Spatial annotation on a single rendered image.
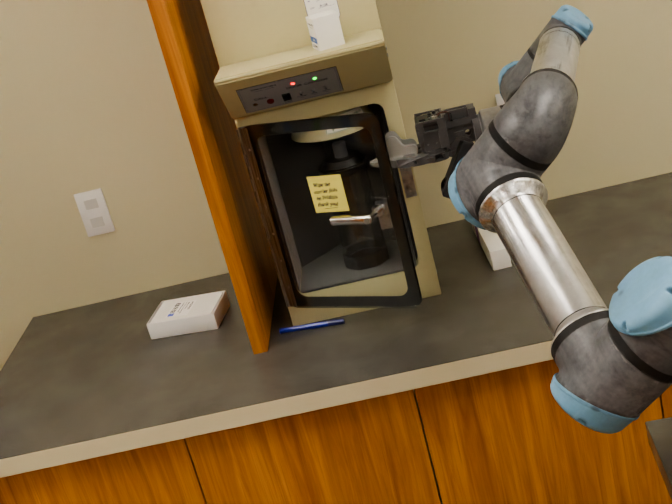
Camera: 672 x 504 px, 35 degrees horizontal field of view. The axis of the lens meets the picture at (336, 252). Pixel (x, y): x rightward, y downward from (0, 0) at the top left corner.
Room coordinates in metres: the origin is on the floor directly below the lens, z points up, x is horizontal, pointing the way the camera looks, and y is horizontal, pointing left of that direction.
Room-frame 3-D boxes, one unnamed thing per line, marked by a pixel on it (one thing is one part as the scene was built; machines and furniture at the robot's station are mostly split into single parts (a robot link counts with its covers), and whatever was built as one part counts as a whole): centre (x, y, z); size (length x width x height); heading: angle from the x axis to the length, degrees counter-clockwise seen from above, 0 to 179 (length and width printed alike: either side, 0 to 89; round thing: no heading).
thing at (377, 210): (1.93, -0.05, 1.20); 0.10 x 0.05 x 0.03; 57
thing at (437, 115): (1.94, -0.26, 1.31); 0.12 x 0.08 x 0.09; 85
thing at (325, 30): (2.01, -0.08, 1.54); 0.05 x 0.05 x 0.06; 11
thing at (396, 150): (1.93, -0.15, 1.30); 0.09 x 0.03 x 0.06; 85
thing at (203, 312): (2.25, 0.36, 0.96); 0.16 x 0.12 x 0.04; 77
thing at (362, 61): (2.01, -0.03, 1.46); 0.32 x 0.12 x 0.10; 85
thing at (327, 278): (1.99, -0.01, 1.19); 0.30 x 0.01 x 0.40; 57
